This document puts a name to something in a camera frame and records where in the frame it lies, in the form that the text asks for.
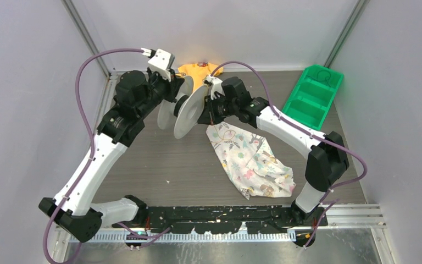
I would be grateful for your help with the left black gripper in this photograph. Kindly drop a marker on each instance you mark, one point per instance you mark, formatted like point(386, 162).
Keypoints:
point(173, 85)

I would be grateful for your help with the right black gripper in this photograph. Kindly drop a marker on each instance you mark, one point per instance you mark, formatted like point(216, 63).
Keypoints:
point(209, 116)

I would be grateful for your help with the translucent white cable spool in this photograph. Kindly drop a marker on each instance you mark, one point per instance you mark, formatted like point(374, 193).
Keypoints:
point(183, 114)

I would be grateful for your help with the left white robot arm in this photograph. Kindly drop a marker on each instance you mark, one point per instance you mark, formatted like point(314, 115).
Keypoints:
point(137, 94)

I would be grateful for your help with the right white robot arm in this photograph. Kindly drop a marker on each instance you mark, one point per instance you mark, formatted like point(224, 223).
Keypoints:
point(326, 154)

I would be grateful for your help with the yellow printed cloth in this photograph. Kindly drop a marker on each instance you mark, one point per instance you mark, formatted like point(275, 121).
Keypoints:
point(197, 71)

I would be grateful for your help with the white floral printed cloth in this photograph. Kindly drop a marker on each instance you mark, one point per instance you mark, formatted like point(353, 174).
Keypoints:
point(249, 162)

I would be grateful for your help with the green plastic compartment bin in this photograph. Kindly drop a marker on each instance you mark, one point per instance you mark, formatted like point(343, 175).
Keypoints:
point(313, 95)

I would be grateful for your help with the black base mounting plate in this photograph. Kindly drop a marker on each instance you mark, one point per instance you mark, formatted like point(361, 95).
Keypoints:
point(269, 219)

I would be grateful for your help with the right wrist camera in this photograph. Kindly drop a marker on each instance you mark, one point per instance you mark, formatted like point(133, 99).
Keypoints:
point(214, 86)

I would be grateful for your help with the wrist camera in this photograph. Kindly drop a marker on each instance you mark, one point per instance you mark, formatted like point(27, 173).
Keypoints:
point(160, 61)
point(214, 86)

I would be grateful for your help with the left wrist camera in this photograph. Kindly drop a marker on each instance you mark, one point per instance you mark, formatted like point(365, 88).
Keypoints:
point(160, 61)

